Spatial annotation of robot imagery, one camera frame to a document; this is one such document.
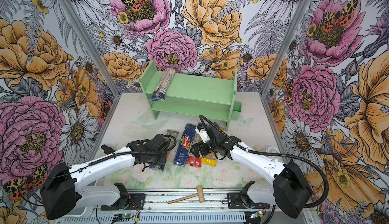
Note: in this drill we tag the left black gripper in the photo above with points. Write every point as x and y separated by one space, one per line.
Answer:
149 162

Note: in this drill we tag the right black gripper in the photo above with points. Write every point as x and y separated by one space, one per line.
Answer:
201 145

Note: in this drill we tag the clear spaghetti bag white label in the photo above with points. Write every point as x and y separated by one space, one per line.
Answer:
162 162

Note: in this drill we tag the clear spaghetti bag dark end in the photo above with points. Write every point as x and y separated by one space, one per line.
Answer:
161 89

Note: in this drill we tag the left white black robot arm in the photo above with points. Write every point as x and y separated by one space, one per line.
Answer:
69 187

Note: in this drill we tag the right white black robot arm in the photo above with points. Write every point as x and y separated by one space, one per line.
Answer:
290 190

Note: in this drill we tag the green wooden two-tier shelf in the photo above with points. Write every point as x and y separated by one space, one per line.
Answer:
193 95

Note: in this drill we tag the yellow spaghetti bag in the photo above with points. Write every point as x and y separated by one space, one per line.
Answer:
210 159

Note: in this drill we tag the blue Barilla spaghetti bag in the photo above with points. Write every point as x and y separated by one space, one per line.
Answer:
184 145

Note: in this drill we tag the red-ended clear spaghetti bag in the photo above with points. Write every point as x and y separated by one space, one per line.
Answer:
192 160

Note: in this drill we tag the black handheld remote device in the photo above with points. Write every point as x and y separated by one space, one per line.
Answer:
107 149

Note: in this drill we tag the clear tape roll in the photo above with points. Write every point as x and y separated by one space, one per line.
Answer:
272 149

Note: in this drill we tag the small wooden mallet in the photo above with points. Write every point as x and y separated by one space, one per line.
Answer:
199 194

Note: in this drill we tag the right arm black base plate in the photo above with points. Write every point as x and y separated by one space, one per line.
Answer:
237 201

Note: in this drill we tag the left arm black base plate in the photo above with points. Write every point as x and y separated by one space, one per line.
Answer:
130 202

